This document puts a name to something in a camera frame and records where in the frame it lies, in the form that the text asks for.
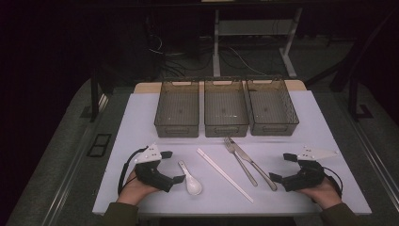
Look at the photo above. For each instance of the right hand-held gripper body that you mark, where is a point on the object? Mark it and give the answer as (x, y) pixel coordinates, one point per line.
(306, 179)

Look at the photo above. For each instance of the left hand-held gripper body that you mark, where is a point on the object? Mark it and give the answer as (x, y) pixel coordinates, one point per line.
(153, 175)

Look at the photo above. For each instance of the metal table knife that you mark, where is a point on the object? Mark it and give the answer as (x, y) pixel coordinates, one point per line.
(263, 175)

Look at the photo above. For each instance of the white plastic spoon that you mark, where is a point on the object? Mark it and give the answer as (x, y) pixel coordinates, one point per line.
(194, 186)

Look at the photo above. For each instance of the metal fork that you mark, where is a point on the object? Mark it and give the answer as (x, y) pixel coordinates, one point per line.
(243, 166)

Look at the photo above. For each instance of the white chopstick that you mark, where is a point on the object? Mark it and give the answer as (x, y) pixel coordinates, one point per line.
(226, 174)
(223, 176)

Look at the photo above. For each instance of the translucent grey plastic bin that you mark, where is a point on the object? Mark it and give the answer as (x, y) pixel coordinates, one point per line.
(177, 109)
(271, 106)
(226, 108)

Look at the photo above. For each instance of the person's right hand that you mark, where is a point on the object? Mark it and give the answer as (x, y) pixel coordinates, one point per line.
(326, 194)

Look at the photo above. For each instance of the person's left hand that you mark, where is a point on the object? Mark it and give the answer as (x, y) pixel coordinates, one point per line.
(133, 191)

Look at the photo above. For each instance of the black metal stand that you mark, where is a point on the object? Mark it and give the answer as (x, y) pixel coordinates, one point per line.
(353, 100)

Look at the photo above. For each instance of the black floor socket frame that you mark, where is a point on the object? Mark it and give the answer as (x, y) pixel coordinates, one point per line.
(99, 145)

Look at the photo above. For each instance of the white metal desk frame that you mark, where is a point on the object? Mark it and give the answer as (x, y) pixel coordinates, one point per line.
(215, 47)

